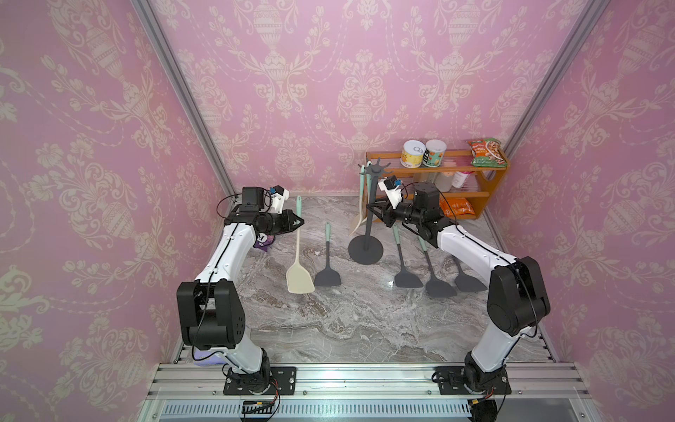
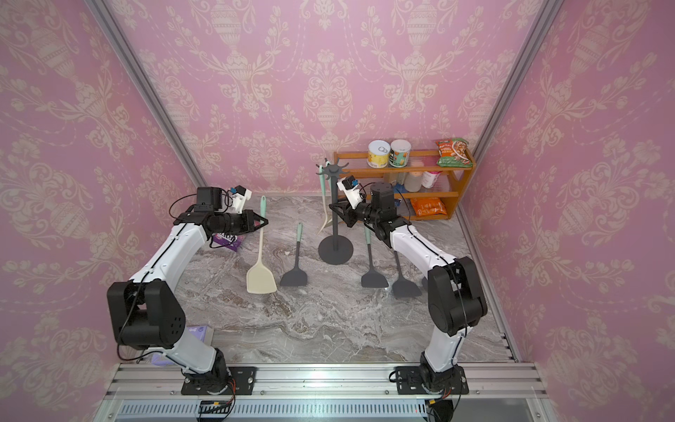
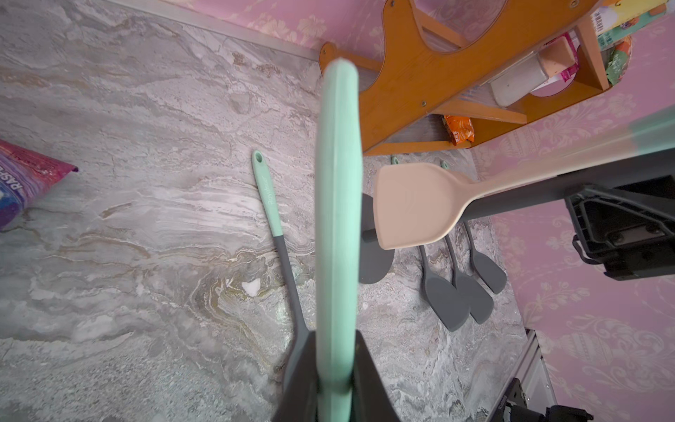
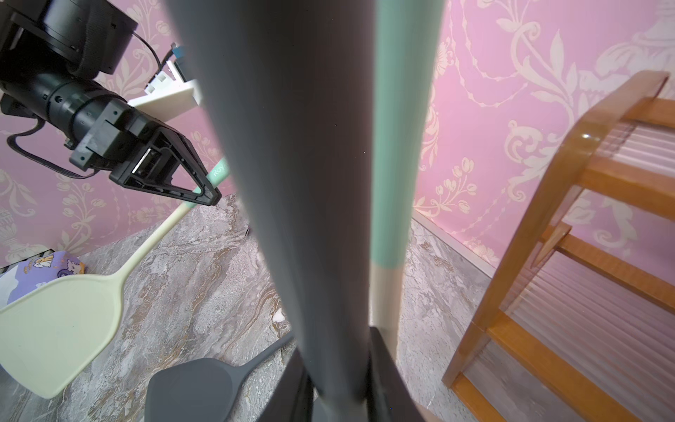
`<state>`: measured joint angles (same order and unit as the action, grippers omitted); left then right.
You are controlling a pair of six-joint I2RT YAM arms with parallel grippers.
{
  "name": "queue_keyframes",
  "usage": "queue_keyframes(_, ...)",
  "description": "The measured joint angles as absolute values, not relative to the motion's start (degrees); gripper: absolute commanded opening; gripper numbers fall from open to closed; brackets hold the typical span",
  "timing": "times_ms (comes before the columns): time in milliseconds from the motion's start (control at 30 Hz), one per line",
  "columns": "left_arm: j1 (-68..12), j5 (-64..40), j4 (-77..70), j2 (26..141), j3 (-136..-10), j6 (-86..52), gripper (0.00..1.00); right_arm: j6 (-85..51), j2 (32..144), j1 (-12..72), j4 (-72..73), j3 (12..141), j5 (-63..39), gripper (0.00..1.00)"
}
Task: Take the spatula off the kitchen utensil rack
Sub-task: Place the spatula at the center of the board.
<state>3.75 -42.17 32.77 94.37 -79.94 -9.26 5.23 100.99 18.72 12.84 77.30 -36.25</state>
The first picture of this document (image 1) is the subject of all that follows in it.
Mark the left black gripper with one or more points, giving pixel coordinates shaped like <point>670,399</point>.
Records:
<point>287,215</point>

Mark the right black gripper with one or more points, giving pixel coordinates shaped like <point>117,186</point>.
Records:
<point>388,216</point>

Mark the grey utensil rack stand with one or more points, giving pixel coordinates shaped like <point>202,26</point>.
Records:
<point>366,249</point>

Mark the cream spatula mint handle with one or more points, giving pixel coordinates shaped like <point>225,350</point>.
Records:
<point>299,280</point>

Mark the grey spatula mint handle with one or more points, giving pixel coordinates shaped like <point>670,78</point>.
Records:
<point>465,282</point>
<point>328,277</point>
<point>435,287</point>
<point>404,279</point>

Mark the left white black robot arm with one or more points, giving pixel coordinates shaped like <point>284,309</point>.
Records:
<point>211,315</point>

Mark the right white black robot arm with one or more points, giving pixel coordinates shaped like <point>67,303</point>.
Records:
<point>517,296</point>

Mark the purple candy bag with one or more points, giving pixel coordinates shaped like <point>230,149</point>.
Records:
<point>263,242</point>

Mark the orange snack packet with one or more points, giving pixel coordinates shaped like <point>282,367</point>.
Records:
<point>455,207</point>

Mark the white plastic bottle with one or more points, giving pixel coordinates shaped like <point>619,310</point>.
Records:
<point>444,180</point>

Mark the yellow tin can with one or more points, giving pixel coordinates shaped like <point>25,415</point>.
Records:
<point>412,154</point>

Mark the wooden orange shelf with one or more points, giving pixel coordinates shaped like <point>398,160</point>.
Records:
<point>480,186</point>

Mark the white pink bottle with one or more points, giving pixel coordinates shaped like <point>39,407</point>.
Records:
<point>459,180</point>

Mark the green tin can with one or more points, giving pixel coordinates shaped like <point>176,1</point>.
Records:
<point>434,153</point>

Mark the red green snack packet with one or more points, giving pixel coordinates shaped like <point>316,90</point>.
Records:
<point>487,153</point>

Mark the purple tissue packet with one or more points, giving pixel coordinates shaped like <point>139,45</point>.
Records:
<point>209,358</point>

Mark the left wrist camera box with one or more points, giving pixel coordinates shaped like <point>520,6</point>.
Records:
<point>279,195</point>

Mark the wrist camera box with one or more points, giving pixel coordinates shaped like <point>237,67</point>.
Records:
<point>392,187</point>
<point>279,195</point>

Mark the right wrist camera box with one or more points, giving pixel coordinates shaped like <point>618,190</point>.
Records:
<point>392,187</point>

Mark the cream ladle mint handle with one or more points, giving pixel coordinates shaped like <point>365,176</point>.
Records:
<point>360,218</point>

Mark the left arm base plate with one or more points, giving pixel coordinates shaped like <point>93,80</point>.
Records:
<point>267,382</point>

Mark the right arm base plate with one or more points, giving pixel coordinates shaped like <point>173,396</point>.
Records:
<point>455,380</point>

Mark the aluminium front rail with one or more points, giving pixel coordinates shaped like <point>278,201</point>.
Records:
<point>530,391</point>

